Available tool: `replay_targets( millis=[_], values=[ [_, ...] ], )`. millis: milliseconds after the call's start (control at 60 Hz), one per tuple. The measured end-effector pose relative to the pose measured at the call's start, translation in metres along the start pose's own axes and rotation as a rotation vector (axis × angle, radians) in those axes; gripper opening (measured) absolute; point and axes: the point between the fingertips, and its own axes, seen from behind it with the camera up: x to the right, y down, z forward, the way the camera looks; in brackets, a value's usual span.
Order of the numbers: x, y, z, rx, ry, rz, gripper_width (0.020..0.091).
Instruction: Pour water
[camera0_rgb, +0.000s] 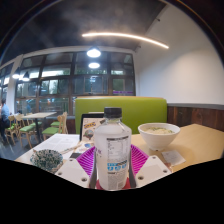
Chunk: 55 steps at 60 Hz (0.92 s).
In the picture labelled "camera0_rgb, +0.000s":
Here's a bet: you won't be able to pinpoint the person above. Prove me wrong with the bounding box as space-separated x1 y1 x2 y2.
0 98 11 129

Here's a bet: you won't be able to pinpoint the white paper receipt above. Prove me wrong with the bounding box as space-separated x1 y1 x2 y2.
161 149 187 168

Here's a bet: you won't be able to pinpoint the green-seated wooden chairs group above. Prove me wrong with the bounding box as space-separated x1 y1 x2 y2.
4 111 69 149

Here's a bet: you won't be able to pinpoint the white paper sheets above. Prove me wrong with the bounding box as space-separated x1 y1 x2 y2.
33 133 81 155

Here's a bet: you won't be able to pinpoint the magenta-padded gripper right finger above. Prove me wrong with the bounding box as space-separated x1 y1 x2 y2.
128 143 172 189

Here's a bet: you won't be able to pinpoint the light wooden dining table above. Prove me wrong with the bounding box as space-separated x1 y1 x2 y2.
22 111 58 143

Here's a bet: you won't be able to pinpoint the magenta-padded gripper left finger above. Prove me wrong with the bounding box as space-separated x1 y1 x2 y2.
55 145 98 189

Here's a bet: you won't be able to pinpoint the white ceramic bowl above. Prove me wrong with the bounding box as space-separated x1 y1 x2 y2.
137 122 181 152

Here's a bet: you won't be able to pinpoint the sticker-covered black laptop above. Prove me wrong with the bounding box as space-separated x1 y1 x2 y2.
79 112 106 143

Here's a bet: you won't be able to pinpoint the green upholstered bench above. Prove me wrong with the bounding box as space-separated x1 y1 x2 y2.
74 96 168 135

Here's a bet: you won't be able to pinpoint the long linear ceiling light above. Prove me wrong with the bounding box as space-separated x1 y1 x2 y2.
81 31 170 50

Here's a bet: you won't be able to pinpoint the clear black-capped drink bottle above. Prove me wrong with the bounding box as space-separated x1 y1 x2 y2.
93 107 132 191

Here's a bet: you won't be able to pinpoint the green patterned ceramic cup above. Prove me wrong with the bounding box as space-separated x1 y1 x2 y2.
29 148 64 174

